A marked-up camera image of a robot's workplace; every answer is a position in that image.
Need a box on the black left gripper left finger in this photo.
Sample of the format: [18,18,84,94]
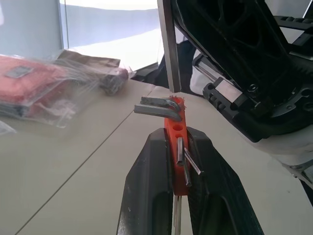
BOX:
[116,127,176,235]

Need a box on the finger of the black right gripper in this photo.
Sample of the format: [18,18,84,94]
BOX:
[273,15,313,47]
[170,0,305,110]

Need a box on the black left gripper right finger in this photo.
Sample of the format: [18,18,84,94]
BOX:
[186,127,265,235]

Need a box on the long silver hex key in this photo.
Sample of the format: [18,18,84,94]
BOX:
[157,0,182,93]

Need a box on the orange plastic hex key holder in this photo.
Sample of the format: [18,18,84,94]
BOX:
[163,96,189,196]

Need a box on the small silver hex key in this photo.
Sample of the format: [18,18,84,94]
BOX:
[183,156,192,187]
[183,147,201,176]

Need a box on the medium silver hex key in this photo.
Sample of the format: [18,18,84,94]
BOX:
[175,137,184,166]

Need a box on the large silver hex key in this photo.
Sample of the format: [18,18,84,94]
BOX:
[134,103,183,122]
[140,96,182,111]

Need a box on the black object behind table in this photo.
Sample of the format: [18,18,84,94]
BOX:
[129,62,169,88]

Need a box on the brown package in clear bag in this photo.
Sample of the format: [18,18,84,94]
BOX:
[55,48,130,95]

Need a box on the red package in clear bag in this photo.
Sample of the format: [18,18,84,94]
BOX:
[0,54,98,129]

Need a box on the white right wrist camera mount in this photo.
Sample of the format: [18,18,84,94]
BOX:
[251,126,313,172]

